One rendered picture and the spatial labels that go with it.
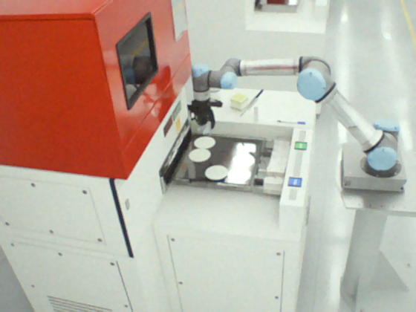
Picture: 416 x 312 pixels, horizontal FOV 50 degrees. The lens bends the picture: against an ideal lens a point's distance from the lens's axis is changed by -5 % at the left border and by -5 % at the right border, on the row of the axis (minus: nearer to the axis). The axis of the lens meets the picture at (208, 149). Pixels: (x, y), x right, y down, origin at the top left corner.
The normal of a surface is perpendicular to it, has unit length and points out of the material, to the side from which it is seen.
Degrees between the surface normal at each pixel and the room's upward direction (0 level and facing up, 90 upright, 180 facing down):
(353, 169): 3
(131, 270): 90
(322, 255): 0
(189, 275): 90
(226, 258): 90
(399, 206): 0
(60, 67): 90
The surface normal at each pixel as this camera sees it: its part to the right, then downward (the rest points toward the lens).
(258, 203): -0.07, -0.81
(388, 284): -0.21, 0.58
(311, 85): -0.46, 0.44
